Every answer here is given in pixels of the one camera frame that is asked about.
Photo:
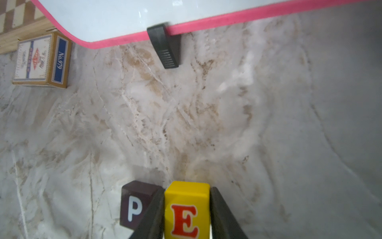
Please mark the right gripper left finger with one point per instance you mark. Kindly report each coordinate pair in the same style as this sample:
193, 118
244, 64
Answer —
153, 223

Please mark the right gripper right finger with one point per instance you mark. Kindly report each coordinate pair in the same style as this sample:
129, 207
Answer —
223, 223

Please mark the dark purple P block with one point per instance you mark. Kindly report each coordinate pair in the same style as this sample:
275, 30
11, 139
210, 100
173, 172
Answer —
136, 197

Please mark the yellow E block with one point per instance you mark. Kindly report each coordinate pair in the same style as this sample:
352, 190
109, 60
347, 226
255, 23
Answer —
187, 210

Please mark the black whiteboard foot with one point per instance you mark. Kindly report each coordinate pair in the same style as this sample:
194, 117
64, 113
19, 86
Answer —
167, 47

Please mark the playing card box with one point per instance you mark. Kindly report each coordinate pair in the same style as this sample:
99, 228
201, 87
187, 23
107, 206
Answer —
43, 61

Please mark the wooden chessboard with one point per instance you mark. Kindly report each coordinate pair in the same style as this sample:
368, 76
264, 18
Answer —
21, 20

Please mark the whiteboard with pink frame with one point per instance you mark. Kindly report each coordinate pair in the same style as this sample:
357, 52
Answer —
101, 24

